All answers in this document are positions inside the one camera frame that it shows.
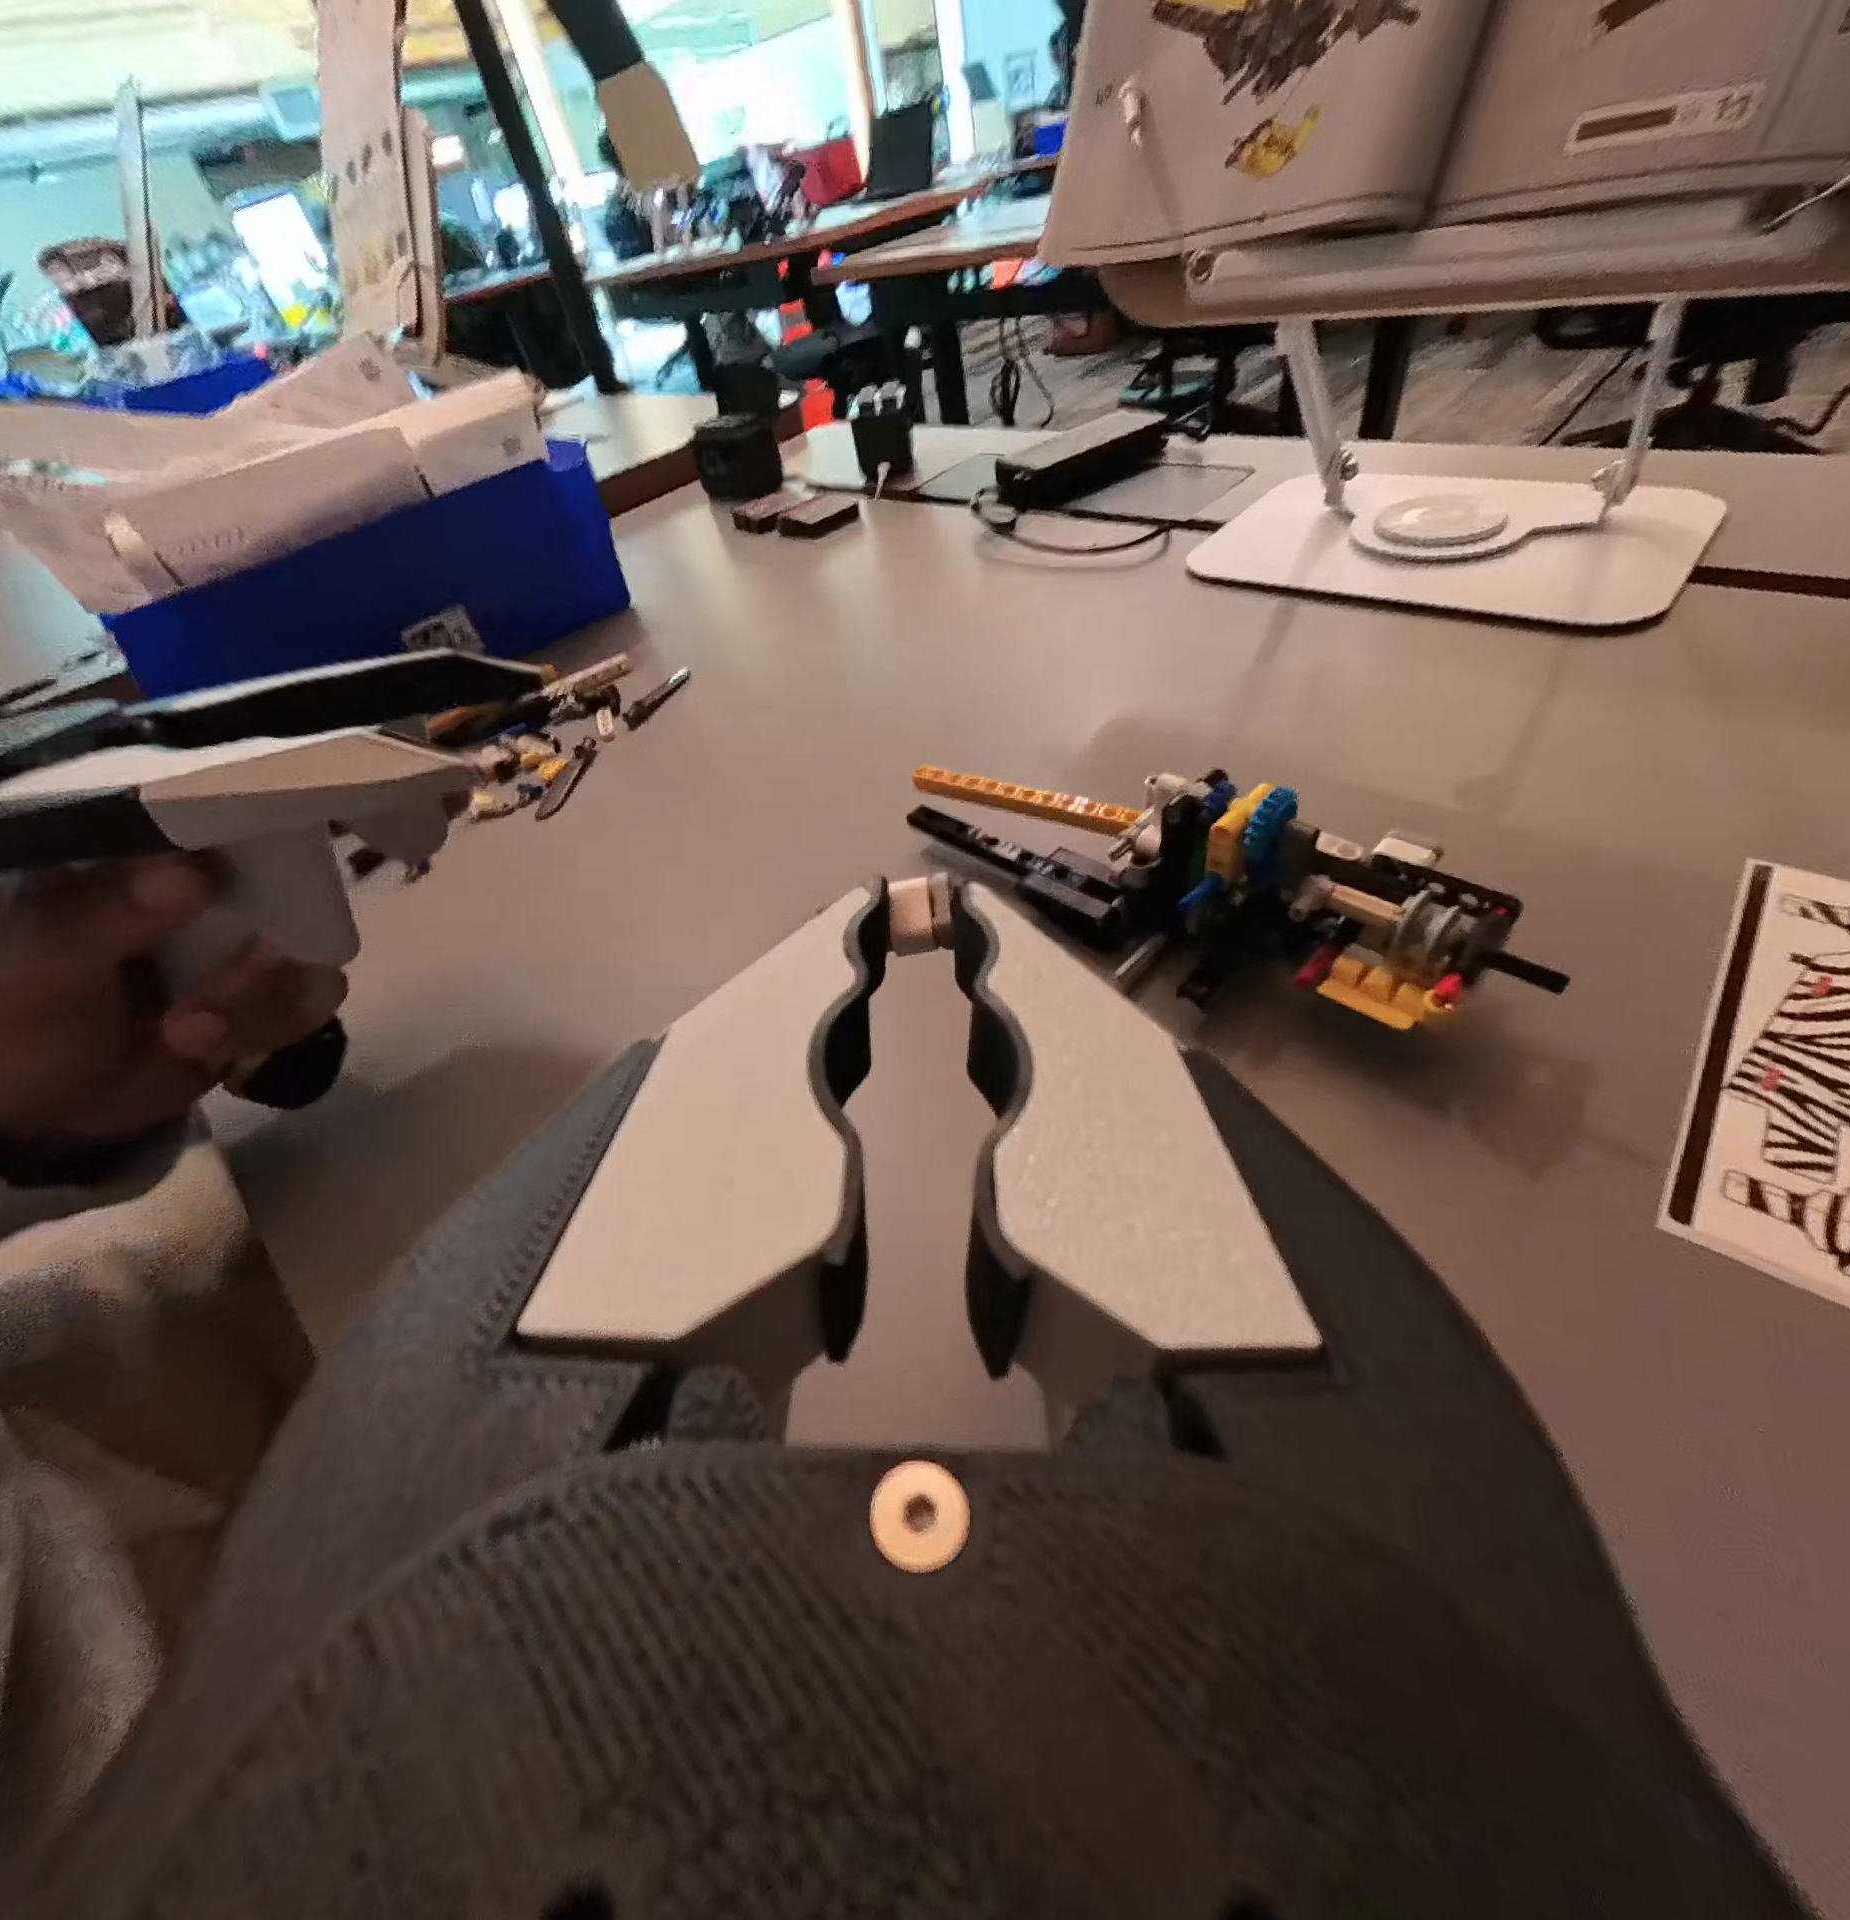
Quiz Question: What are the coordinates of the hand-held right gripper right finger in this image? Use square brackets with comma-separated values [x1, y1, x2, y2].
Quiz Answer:
[945, 879, 1329, 1429]

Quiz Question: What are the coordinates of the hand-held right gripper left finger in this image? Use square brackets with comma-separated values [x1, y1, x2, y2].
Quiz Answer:
[513, 877, 892, 1405]

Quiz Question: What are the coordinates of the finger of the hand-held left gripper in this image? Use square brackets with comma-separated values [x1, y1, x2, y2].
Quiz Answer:
[142, 650, 553, 749]
[0, 725, 489, 875]

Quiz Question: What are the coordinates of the person's left forearm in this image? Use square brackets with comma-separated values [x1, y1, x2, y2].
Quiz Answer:
[0, 1101, 323, 1450]

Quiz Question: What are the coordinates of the pile of small lego pieces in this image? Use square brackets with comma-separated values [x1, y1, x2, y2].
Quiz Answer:
[415, 647, 696, 823]

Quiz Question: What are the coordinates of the multicoloured lego assembly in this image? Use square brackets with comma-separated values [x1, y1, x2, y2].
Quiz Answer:
[907, 762, 1574, 1037]

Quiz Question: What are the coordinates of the person's left hand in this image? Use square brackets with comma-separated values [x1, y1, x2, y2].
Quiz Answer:
[0, 853, 350, 1155]

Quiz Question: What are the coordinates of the blue plastic bin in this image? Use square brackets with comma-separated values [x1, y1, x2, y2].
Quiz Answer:
[98, 437, 635, 702]

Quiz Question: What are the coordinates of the stack of white papers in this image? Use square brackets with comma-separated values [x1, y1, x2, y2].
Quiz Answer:
[0, 332, 555, 614]

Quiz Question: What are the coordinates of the black cube device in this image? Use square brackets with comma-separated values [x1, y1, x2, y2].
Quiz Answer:
[693, 411, 786, 505]

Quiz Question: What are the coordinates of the white cardboard stand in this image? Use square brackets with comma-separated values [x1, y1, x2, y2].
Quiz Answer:
[316, 0, 450, 374]

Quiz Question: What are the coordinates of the black slanted pole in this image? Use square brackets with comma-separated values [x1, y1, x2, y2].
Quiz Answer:
[448, 0, 631, 396]

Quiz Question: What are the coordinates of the dark background desk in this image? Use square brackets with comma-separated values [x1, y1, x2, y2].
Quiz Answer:
[584, 151, 1069, 430]

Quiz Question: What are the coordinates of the zebra striped sticker sheet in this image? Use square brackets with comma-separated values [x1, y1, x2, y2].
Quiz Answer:
[1657, 854, 1850, 1333]

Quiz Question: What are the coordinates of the white book stand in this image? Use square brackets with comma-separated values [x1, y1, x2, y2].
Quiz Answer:
[1093, 187, 1850, 632]

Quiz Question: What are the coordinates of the black desk pad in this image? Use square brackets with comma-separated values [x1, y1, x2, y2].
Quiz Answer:
[795, 421, 1260, 530]

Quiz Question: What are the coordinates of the black power adapter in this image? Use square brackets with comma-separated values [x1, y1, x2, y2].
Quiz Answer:
[992, 407, 1172, 513]

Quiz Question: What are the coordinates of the person's grey sweatshirt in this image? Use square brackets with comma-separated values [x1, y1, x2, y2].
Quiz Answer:
[0, 1351, 239, 1920]

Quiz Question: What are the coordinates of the black cable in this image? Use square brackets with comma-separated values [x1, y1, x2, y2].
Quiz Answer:
[966, 486, 1177, 562]

